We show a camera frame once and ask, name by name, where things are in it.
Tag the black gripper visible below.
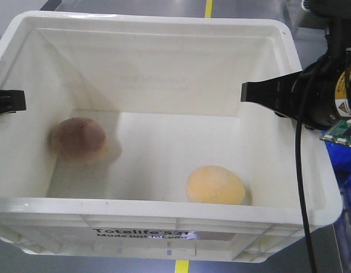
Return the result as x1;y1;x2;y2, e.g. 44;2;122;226
240;51;351;130

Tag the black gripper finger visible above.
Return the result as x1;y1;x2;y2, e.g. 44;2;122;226
0;89;26;116

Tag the pink-brown bread bun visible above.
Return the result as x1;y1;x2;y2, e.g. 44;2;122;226
49;117;108;163

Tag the yellow bread bun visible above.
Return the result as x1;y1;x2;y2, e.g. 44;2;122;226
186;166;246;205

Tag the white plastic tote box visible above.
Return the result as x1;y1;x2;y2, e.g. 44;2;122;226
0;10;342;262

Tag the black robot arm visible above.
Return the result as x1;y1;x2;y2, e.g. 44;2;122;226
241;1;351;130

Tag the green circuit board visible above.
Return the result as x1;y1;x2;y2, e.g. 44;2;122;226
320;119;351;148

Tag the black cable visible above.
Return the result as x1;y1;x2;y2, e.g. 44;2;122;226
295;76;319;273

